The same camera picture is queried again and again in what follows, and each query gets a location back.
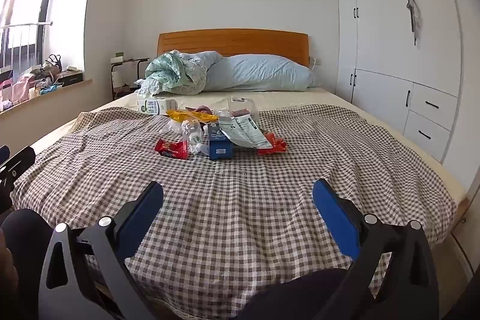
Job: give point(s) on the person's left leg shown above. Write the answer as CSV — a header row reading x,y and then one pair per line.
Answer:
x,y
26,241

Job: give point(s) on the white wardrobe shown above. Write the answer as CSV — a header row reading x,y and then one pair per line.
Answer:
x,y
386,24

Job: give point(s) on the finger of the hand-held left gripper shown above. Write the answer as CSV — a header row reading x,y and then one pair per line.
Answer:
x,y
20,160

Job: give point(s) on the black frame side table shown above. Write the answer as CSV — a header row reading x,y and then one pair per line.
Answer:
x,y
127,61

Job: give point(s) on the small green box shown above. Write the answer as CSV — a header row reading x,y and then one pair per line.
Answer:
x,y
119,55

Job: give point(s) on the blue carton box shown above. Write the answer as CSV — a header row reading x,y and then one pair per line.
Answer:
x,y
220,149

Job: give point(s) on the pink paper bag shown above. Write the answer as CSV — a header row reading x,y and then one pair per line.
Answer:
x,y
20,89

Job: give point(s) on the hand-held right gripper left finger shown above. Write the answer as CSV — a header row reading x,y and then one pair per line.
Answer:
x,y
142,207

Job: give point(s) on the crushed clear plastic bottle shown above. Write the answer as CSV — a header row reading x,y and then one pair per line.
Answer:
x,y
193,134

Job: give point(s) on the brown checked blanket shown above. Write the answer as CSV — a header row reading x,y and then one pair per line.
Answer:
x,y
225,192

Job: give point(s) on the purple cloth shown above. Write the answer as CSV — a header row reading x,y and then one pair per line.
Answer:
x,y
204,110

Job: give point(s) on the white green milk carton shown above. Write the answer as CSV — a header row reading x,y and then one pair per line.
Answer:
x,y
157,106

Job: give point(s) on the white printed bag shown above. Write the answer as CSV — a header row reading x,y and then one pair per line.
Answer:
x,y
243,130

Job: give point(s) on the crumpled floral quilt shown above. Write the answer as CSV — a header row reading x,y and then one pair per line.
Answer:
x,y
172,74

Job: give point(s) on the red wrapper white print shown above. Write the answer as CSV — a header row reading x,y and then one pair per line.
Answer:
x,y
170,149

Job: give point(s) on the person's right leg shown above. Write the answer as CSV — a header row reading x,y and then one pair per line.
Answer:
x,y
292,299

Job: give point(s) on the white wall socket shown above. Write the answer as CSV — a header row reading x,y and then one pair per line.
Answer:
x,y
317,61

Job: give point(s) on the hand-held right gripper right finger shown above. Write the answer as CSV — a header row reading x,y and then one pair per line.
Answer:
x,y
333,215

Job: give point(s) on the wooden bed frame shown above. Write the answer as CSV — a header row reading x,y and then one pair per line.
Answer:
x,y
232,40

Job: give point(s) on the black frame window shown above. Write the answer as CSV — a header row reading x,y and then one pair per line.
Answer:
x,y
26,5

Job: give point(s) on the grey hanging cloth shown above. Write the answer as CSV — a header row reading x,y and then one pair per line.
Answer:
x,y
412,16

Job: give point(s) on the white wardrobe drawer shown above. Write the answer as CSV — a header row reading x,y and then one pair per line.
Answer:
x,y
433,104
425,134

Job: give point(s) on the light blue pillow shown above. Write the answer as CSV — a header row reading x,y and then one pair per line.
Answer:
x,y
262,74

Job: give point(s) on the person's leg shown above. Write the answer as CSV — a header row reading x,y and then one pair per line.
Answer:
x,y
26,241
292,299

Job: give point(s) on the yellow snack bag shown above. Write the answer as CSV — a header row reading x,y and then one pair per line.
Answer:
x,y
183,114

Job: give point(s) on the red orange snack packet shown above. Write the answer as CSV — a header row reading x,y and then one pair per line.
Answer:
x,y
273,145

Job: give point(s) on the cream bed sheet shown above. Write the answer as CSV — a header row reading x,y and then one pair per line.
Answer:
x,y
337,97

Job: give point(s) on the metal window railing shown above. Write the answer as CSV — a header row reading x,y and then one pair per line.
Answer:
x,y
22,39

